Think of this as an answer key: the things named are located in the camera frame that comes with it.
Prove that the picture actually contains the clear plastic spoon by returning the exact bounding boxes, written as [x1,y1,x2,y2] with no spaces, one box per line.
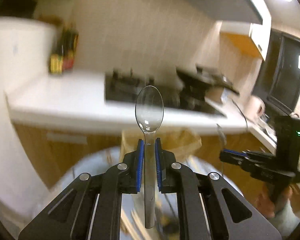
[135,85,164,229]

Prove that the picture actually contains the person's right hand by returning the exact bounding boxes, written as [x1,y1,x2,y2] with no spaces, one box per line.
[254,183,293,219]

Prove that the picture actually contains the blue patterned round tablecloth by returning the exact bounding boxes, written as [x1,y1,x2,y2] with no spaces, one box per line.
[31,146,246,240]

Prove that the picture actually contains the white electric kettle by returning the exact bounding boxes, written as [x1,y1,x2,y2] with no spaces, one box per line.
[245,96,266,122]

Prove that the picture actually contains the beige slotted utensil basket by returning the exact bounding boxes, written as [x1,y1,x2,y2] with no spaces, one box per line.
[120,127,202,162]

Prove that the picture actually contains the beige rice cooker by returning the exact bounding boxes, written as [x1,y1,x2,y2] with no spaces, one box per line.
[205,87,229,104]

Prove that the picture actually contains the black wok with lid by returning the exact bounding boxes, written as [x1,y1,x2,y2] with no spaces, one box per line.
[176,67,240,96]

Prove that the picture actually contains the dark window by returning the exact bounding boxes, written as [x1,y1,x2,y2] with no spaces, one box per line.
[252,29,300,115]

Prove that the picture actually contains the black gas stove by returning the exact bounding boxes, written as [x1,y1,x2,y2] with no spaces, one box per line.
[104,70,226,118]

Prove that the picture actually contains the white orange upper cabinet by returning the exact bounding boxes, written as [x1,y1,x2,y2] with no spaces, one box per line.
[220,20,271,61]

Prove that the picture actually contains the white refrigerator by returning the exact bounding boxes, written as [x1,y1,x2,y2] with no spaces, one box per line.
[0,16,60,218]

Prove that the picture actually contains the black power cable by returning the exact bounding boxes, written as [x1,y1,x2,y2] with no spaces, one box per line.
[231,98,249,133]

